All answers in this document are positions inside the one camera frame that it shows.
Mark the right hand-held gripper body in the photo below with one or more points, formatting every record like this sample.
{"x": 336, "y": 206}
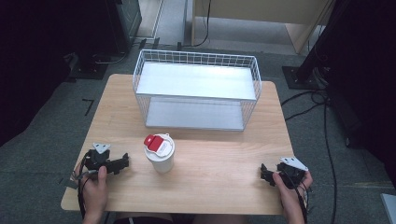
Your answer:
{"x": 291, "y": 174}

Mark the person's left hand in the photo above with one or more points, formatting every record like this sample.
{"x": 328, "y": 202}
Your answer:
{"x": 93, "y": 193}

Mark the black floor stand base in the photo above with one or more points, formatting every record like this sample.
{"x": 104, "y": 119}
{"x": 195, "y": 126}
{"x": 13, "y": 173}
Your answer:
{"x": 90, "y": 67}

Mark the black cabinet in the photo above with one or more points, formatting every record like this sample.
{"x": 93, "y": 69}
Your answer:
{"x": 124, "y": 25}

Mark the light wooden desk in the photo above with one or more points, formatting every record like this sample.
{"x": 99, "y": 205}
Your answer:
{"x": 280, "y": 15}

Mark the person's right hand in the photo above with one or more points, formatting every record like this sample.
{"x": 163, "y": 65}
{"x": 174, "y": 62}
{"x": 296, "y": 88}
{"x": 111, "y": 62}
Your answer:
{"x": 289, "y": 196}

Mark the black stand with base plate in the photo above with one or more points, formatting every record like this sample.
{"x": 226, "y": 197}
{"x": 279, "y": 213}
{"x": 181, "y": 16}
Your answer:
{"x": 314, "y": 62}

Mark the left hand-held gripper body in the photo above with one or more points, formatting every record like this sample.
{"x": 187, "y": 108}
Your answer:
{"x": 97, "y": 157}

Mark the white cup with red lid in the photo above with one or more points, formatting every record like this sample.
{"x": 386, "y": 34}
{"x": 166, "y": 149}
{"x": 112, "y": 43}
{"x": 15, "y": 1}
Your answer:
{"x": 159, "y": 155}

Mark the white box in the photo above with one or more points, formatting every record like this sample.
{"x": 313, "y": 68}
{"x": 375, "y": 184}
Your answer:
{"x": 389, "y": 208}

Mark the dark curtain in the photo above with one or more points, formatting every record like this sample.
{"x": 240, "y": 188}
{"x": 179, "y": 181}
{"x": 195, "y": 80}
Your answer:
{"x": 370, "y": 77}
{"x": 28, "y": 62}

